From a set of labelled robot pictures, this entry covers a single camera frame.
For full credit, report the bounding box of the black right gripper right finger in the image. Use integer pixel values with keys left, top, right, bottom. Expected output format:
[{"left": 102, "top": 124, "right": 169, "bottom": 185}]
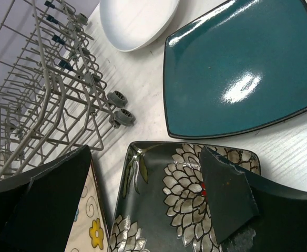
[{"left": 200, "top": 147, "right": 307, "bottom": 251}]

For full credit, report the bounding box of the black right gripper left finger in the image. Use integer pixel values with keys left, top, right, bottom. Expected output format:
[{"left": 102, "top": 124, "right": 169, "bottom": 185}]
[{"left": 0, "top": 145, "right": 91, "bottom": 251}]

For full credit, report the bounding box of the teal square plate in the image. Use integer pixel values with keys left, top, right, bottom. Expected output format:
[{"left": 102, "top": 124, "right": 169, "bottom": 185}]
[{"left": 162, "top": 1, "right": 307, "bottom": 139}]

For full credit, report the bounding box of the white oval plate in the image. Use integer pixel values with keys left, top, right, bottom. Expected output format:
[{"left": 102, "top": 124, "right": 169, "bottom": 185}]
[{"left": 99, "top": 0, "right": 180, "bottom": 52}]

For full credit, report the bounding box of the cream floral square plate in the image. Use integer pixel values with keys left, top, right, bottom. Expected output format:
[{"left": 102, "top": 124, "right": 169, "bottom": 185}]
[{"left": 65, "top": 162, "right": 109, "bottom": 252}]

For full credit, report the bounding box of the black floral square plate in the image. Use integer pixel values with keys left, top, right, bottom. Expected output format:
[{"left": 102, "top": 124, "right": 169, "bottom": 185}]
[{"left": 108, "top": 141, "right": 262, "bottom": 252}]

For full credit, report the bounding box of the grey wire dish rack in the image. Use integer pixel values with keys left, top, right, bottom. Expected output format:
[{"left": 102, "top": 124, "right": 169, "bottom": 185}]
[{"left": 0, "top": 1, "right": 135, "bottom": 180}]

